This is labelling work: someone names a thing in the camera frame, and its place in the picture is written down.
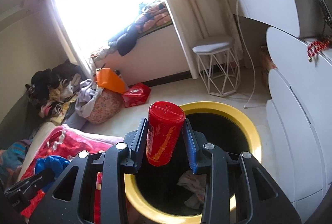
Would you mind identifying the small red plastic bag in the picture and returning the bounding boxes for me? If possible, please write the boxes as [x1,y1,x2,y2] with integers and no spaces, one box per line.
[122,83,151,108]

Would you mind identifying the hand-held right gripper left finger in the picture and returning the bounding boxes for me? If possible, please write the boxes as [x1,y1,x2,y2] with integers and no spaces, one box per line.
[28,117,148,224]

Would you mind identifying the orange patterned quilt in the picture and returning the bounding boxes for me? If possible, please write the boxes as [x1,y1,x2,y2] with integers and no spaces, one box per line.
[135,0,174,33]

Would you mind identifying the dark jacket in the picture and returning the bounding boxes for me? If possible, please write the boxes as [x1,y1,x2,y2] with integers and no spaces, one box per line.
[107,24,140,56]

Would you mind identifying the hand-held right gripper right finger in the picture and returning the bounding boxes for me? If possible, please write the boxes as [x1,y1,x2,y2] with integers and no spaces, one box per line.
[182,120,303,224]

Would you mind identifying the yellow trash bin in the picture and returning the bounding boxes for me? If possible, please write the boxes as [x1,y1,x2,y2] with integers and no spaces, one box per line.
[124,102,262,224]

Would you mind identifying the orange plastic bag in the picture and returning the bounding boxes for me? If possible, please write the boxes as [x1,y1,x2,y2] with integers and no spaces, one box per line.
[95,68,129,94]

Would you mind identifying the white wire stool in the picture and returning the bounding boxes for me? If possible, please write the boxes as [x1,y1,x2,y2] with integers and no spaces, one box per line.
[192,35,240,97]

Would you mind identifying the white drawer cabinet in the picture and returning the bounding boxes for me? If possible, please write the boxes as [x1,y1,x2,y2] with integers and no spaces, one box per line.
[266,26,332,204]

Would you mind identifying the cream curtain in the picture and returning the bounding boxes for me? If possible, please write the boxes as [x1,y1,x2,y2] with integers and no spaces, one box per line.
[145,0,244,79]

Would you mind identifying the blue cloth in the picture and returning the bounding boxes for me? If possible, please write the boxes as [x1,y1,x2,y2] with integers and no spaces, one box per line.
[35,155,78,192]

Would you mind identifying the red floral blanket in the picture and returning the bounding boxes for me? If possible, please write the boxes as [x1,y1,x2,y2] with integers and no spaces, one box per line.
[19,124,125,224]

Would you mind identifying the red bead ornament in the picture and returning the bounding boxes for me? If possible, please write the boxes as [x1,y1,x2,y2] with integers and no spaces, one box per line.
[306,39,331,61]

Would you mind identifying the lavender cloth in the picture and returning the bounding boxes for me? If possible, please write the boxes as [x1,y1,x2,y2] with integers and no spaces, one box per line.
[76,79,101,117]

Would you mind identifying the red can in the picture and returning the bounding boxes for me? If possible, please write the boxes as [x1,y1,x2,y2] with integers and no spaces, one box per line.
[146,101,186,167]

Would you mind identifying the crumpled paper wrapper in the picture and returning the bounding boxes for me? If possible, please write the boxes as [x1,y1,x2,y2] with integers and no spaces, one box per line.
[177,169,207,210]

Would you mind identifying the white dressing table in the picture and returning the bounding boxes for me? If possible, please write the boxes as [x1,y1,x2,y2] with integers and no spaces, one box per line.
[235,0,332,40]

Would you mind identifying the pile of clothes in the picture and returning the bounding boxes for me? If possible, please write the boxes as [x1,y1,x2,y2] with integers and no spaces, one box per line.
[24,59,98,118]

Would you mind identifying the floral fabric basket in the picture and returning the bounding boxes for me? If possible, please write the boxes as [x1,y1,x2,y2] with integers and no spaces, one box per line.
[75,89,124,124]

